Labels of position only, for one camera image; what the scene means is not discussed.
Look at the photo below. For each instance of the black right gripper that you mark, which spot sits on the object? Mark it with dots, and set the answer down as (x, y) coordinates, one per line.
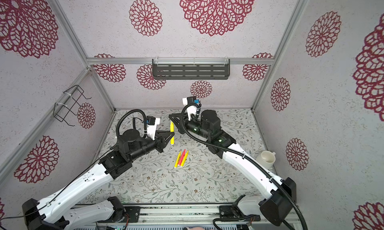
(177, 115)

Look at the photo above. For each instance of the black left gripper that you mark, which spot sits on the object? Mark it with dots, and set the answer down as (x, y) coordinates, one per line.
(160, 139)

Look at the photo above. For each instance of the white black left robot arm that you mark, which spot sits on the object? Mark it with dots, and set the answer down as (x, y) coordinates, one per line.
(57, 212)

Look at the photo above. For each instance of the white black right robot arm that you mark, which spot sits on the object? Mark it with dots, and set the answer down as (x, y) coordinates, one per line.
(277, 196)

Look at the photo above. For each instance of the pink highlighter pen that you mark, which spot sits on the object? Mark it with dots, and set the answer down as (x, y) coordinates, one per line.
(181, 158)

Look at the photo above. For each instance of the yellow highlighter left of pile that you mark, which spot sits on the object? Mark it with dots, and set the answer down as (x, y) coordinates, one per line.
(178, 159)

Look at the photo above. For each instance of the yellow highlighter of pile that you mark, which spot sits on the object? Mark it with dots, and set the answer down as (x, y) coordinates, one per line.
(178, 159)
(184, 159)

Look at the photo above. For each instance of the yellow highlighter right of pile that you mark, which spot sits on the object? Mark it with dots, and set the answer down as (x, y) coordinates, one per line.
(184, 159)

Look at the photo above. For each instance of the white mug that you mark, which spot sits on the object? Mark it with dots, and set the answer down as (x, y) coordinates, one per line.
(266, 159)

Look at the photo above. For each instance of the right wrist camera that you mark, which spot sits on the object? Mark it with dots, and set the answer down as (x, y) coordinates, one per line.
(193, 111)

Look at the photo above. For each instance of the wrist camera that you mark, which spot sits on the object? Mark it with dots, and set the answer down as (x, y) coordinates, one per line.
(152, 123)
(193, 111)

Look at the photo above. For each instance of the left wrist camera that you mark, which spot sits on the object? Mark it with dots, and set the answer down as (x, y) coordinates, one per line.
(152, 123)

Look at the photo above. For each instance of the dark grey wall shelf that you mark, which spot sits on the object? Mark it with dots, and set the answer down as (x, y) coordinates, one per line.
(191, 69)

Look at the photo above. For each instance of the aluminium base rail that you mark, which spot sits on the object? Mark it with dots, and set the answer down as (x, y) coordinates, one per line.
(180, 216)

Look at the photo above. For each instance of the black wire wall basket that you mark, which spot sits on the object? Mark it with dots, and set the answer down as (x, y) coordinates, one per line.
(62, 109)

